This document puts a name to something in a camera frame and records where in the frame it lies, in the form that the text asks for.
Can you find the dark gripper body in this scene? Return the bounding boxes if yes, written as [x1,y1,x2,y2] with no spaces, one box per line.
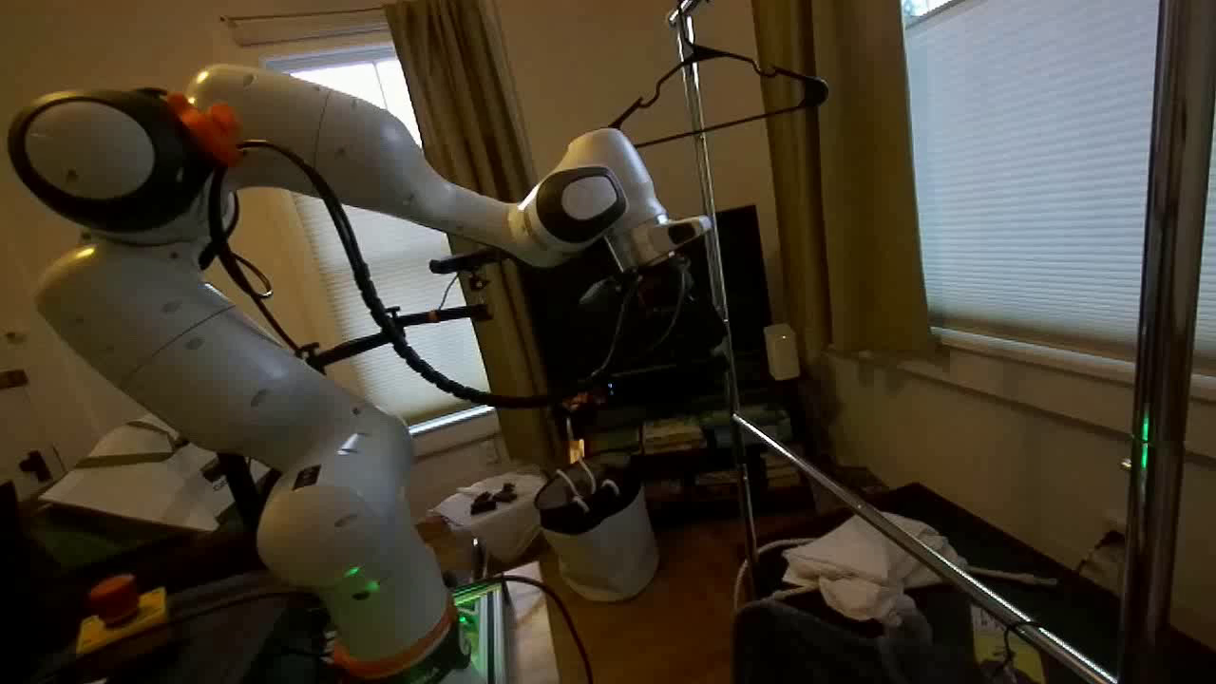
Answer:
[595,240,700,335]

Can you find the black coat hanger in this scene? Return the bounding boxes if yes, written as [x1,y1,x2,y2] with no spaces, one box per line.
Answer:
[607,39,832,152]

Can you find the thin metal rack pole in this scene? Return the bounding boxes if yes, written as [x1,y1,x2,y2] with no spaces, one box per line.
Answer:
[666,0,768,602]

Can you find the black television screen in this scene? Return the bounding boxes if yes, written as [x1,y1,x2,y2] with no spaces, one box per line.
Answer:
[525,205,776,411]

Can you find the small white box device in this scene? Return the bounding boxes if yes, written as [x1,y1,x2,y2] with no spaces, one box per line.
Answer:
[761,321,806,383]

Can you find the dark media shelf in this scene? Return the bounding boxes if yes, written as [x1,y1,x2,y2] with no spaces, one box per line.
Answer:
[555,395,813,523]

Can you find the olive curtain beside white window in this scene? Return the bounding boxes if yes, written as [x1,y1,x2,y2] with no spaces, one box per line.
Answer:
[381,0,562,468]

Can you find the olive curtain beside blinds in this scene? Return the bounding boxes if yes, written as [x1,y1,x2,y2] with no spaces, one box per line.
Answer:
[748,0,944,360]

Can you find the black tripod rods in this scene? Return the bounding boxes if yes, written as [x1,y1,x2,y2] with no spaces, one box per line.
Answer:
[301,246,511,371]

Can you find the white plastic waste bin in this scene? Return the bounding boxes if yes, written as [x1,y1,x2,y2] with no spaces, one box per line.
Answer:
[531,464,666,606]

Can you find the white bag with black items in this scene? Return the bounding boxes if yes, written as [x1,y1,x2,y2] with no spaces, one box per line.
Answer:
[433,470,553,571]

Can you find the white folded towels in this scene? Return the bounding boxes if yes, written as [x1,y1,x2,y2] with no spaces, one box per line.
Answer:
[781,508,975,626]

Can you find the dark laundry basket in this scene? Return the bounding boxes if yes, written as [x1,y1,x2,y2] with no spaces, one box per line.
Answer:
[729,536,1019,684]

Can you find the white window blinds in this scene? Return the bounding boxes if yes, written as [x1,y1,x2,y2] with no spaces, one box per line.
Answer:
[900,0,1216,356]

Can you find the white paper sheets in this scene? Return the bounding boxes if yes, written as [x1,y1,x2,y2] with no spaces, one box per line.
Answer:
[37,414,278,536]

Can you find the red emergency stop button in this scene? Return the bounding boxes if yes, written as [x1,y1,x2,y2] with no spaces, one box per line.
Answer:
[73,571,174,661]

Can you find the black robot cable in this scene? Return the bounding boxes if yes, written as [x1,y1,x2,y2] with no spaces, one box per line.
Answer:
[201,140,600,414]

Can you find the metal rack bottom rail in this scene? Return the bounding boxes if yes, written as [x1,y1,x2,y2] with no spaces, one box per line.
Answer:
[729,411,1123,684]

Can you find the thick metal rack post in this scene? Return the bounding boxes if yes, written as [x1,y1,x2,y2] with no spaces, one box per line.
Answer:
[1119,0,1216,684]

